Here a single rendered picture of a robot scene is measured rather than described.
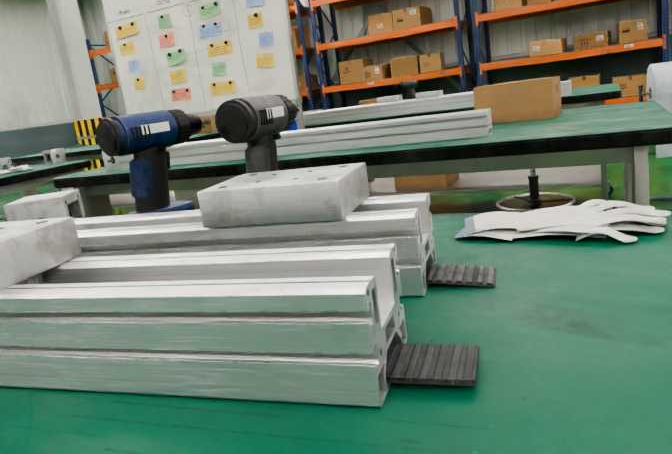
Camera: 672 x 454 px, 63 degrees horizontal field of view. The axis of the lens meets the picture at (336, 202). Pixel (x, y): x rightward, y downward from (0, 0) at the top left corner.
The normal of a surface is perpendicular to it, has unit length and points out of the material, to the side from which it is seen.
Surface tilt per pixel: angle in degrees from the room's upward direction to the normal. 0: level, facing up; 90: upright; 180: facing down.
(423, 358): 0
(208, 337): 90
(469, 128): 90
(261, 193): 90
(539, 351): 0
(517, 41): 90
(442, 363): 0
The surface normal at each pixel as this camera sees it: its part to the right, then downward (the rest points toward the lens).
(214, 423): -0.14, -0.97
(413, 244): -0.30, 0.23
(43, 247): 0.94, -0.07
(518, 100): -0.51, 0.22
